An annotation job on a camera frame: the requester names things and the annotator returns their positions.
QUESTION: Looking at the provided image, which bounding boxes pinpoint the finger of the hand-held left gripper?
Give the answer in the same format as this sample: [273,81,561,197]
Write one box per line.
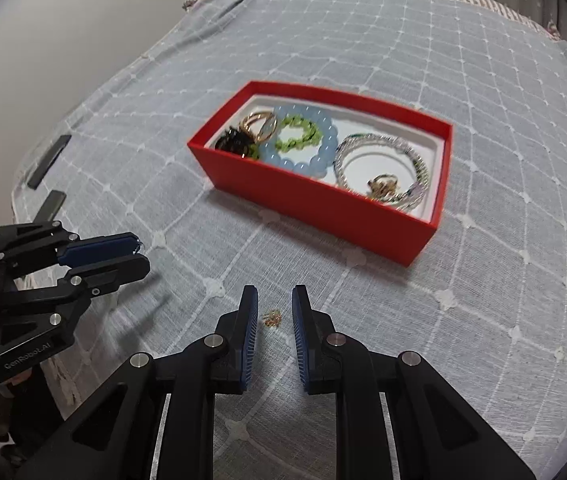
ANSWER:
[0,221,143,276]
[0,254,151,312]

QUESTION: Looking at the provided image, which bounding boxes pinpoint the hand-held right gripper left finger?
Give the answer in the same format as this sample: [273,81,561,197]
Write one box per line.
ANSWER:
[14,285,260,480]

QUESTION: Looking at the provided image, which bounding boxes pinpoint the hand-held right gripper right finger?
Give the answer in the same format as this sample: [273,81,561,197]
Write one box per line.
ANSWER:
[291,285,537,480]

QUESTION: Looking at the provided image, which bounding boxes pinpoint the red jewelry box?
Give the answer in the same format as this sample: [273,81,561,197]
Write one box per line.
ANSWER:
[187,80,453,267]

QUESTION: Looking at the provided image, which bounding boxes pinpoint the black bead bracelet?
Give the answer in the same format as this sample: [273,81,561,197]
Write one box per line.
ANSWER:
[214,127,260,158]

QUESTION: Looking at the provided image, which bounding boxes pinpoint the light blue bead bracelet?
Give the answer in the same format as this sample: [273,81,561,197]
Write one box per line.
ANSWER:
[258,105,340,178]

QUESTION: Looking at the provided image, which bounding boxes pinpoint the clear crystal bead bracelet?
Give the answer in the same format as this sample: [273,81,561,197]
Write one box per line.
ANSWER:
[334,132,431,208]

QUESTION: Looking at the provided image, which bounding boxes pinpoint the rose gold ring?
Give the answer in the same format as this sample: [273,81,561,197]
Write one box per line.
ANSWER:
[240,110,279,142]

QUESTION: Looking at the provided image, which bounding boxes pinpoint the short black remote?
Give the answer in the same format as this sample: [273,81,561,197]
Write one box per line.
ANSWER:
[32,191,67,223]

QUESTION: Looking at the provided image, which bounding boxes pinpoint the grey checked blanket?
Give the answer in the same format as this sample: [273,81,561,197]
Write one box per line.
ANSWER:
[11,0,567,480]

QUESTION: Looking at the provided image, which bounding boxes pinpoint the green bead bracelet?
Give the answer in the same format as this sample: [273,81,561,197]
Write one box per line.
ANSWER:
[274,115,323,153]

